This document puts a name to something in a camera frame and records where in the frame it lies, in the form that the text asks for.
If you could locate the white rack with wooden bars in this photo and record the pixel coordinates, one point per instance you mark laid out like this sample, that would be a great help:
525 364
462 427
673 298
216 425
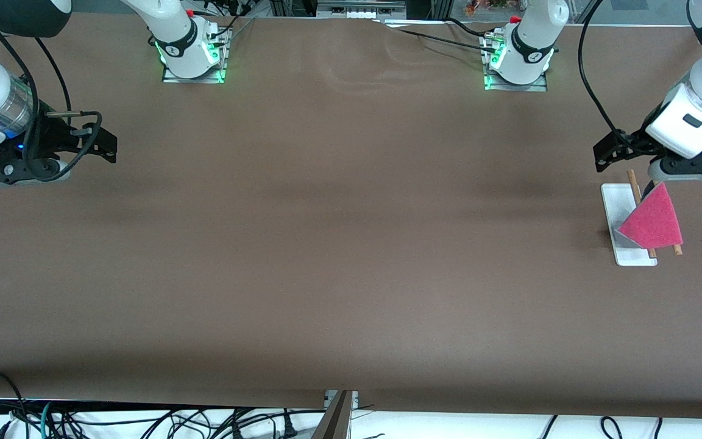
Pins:
613 201

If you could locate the brown table cover sheet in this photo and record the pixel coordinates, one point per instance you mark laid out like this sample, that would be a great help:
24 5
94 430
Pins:
351 305

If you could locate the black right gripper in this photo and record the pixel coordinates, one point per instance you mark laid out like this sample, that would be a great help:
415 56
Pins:
57 135

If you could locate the pink microfibre towel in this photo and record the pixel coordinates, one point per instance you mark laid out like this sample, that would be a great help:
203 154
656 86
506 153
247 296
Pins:
655 222

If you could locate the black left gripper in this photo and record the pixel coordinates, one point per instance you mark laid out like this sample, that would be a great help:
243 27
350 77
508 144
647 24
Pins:
627 145

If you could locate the orange red object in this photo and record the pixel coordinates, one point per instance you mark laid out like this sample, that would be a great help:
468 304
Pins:
491 6

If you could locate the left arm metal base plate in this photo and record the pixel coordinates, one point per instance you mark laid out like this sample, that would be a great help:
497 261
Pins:
534 87

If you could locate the grey metal box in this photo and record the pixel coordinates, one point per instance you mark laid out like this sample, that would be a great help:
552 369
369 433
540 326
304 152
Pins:
360 8

